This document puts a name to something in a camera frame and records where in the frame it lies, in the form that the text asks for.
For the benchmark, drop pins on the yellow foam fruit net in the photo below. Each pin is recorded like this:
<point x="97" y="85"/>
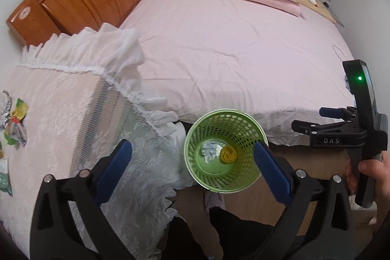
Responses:
<point x="228" y="154"/>

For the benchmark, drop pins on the person's right hand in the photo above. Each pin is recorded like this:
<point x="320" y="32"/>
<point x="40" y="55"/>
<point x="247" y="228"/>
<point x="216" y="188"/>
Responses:
<point x="379" y="171"/>

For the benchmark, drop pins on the printed white paper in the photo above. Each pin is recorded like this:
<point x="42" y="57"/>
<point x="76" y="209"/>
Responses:
<point x="15" y="134"/>

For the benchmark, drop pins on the lace tablecloth with ruffle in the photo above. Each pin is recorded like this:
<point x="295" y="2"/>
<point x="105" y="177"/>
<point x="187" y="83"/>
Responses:
<point x="85" y="94"/>

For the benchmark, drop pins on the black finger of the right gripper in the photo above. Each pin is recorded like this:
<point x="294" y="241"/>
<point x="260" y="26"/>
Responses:
<point x="305" y="127"/>

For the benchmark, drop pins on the pink bed sheet mattress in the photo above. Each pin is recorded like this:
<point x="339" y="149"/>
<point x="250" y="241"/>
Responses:
<point x="204" y="55"/>

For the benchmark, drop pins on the green plastic trash basket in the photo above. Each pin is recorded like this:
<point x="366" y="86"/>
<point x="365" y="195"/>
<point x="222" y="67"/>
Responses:
<point x="219" y="151"/>

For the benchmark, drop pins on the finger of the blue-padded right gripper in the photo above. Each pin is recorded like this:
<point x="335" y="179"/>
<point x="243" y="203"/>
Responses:
<point x="316" y="222"/>

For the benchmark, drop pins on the wooden board on bed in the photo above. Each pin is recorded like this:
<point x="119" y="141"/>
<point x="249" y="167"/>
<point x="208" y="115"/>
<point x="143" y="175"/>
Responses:
<point x="319" y="8"/>

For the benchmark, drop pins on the silver foil blister pack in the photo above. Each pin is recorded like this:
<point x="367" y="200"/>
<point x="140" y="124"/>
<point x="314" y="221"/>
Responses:
<point x="6" y="112"/>

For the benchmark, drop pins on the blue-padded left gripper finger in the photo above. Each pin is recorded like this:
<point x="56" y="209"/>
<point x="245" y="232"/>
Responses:
<point x="54" y="234"/>

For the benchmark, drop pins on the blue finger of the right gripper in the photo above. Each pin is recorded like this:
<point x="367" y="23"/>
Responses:
<point x="349" y="112"/>

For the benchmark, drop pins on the white cloth on floor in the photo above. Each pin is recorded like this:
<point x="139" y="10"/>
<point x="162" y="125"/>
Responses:
<point x="212" y="199"/>

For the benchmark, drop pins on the green yellow chip bag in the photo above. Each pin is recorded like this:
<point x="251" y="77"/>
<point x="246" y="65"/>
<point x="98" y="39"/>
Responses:
<point x="19" y="112"/>

